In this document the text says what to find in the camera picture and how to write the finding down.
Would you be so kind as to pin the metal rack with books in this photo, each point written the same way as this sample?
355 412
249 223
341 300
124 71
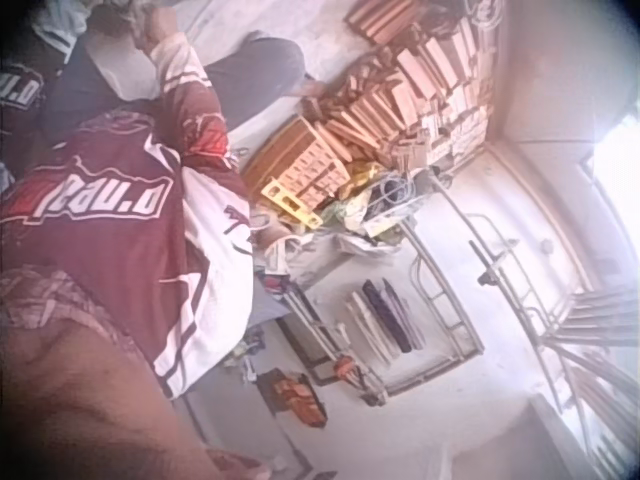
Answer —
385 320

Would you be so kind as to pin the person's right hand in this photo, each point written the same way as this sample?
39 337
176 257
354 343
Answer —
155 27

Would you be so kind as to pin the heap of bags and clutter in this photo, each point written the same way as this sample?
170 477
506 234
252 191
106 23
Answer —
380 200

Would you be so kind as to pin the white plastic bag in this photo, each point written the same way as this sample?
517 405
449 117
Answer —
312 257

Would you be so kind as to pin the heap of wooden blocks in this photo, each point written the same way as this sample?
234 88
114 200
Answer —
415 85

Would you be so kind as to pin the person's legs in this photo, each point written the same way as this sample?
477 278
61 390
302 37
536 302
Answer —
260 75

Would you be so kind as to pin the dark printed jersey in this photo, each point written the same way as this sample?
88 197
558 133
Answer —
20 90

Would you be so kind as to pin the yellow plastic crate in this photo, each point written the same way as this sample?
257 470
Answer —
300 160

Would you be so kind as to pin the orange and black tool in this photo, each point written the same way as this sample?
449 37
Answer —
295 397

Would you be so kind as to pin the metal bar frame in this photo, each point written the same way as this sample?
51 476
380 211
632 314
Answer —
505 265

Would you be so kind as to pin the yellow plastic frame piece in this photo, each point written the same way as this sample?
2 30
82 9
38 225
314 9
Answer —
287 200

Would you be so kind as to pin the white cloth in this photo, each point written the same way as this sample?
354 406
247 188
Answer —
120 67

